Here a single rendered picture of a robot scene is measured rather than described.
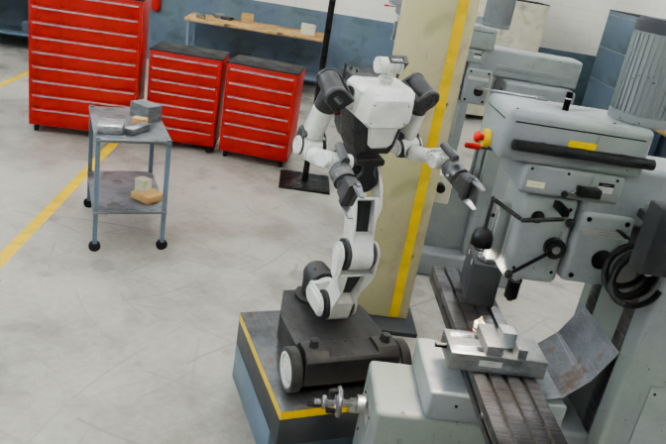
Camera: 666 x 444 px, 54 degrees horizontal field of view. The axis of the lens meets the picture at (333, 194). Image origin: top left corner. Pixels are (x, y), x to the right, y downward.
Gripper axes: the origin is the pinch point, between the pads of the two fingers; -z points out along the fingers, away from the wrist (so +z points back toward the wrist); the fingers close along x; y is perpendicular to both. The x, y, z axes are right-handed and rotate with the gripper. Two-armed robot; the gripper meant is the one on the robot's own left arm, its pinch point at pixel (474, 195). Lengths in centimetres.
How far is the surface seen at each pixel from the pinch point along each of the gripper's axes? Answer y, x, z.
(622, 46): 629, -203, 350
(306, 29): 314, -339, 648
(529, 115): -25, 62, -23
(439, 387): -44, -30, -56
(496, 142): -30, 50, -20
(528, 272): -18, 13, -47
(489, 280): 3.2, -27.7, -23.6
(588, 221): -5, 35, -48
